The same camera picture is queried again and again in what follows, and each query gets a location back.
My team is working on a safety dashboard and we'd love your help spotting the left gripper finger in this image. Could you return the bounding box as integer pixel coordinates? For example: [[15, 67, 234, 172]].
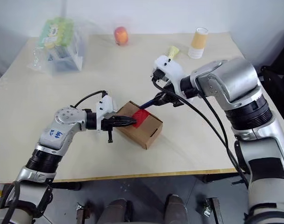
[[115, 121, 138, 128], [114, 115, 138, 123]]

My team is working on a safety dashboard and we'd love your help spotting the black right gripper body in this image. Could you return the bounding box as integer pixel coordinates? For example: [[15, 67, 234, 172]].
[[151, 68, 181, 108]]

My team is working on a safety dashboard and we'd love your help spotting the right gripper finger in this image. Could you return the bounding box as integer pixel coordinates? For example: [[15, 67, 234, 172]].
[[153, 91, 167, 102], [158, 96, 174, 106]]

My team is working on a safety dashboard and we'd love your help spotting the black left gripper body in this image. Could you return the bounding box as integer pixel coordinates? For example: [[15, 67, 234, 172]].
[[100, 118, 118, 144]]

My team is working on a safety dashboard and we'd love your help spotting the blue pen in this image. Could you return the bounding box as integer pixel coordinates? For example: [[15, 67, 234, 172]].
[[139, 97, 158, 110]]

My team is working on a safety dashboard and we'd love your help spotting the cardboard box with red tape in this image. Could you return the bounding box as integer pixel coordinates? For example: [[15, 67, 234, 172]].
[[115, 100, 163, 150]]

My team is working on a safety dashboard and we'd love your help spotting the stack of paper cups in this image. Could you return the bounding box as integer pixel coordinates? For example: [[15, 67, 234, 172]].
[[187, 27, 209, 59]]

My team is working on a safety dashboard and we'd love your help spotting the red yellow apple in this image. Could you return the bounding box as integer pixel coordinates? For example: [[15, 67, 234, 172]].
[[113, 26, 129, 46]]

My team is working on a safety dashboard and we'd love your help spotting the blue and white carton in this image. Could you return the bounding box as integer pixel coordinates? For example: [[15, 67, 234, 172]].
[[47, 45, 85, 71]]

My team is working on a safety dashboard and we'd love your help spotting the clear plastic bag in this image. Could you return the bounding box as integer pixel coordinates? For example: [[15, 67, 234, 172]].
[[26, 15, 92, 77]]

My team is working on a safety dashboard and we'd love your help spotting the dark rounded shape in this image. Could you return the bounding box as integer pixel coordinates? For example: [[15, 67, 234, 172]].
[[104, 198, 134, 224], [166, 194, 188, 224]]

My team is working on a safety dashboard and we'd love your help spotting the green bottle multipack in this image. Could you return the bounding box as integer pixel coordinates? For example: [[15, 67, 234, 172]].
[[39, 17, 75, 49]]

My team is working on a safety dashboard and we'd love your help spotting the black office chair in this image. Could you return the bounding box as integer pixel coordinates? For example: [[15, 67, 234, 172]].
[[259, 65, 284, 112]]

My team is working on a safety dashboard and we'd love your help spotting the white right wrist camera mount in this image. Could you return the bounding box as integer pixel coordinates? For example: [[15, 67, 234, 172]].
[[153, 55, 190, 94]]

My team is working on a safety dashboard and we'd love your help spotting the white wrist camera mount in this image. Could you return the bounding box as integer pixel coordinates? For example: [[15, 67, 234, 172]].
[[95, 94, 117, 132], [153, 55, 190, 94]]

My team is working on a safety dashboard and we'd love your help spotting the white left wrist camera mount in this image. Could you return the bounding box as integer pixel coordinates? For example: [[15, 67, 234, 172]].
[[95, 94, 117, 132]]

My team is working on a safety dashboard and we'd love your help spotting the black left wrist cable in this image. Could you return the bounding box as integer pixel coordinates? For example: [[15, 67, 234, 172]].
[[75, 90, 109, 108]]

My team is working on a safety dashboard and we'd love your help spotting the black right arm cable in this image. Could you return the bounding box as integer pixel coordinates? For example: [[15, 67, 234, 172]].
[[152, 77, 249, 189], [198, 91, 241, 168]]

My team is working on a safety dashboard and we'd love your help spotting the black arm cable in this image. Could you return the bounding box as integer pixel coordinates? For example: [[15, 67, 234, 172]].
[[0, 180, 21, 224], [198, 91, 241, 168], [152, 77, 249, 189]]

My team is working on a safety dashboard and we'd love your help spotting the black table frame bar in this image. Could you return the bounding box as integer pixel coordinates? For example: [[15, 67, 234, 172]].
[[202, 173, 243, 185], [49, 182, 82, 191]]

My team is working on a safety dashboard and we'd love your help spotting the metal caster bracket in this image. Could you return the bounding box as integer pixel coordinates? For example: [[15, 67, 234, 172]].
[[75, 202, 92, 224], [202, 197, 223, 224]]

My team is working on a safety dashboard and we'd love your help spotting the black left upper arm cable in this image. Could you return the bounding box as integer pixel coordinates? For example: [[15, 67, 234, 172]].
[[0, 180, 21, 224]]

